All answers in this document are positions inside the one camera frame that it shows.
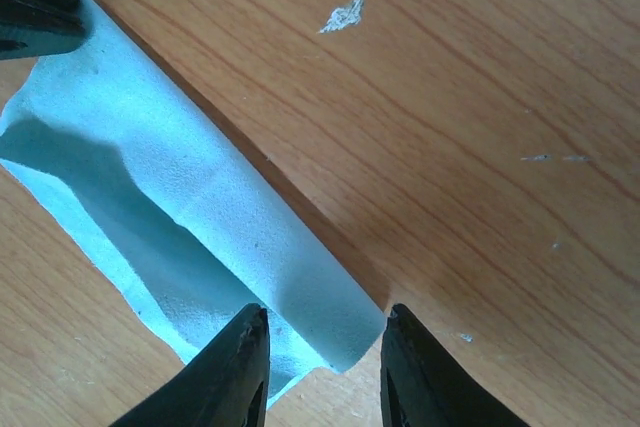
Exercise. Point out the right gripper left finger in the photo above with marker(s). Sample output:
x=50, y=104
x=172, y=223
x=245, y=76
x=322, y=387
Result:
x=226, y=384

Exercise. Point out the light blue cleaning cloth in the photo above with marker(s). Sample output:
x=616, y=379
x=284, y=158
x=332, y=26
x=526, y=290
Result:
x=173, y=214

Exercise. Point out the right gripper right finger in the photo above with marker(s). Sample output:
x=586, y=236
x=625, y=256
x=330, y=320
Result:
x=423, y=385

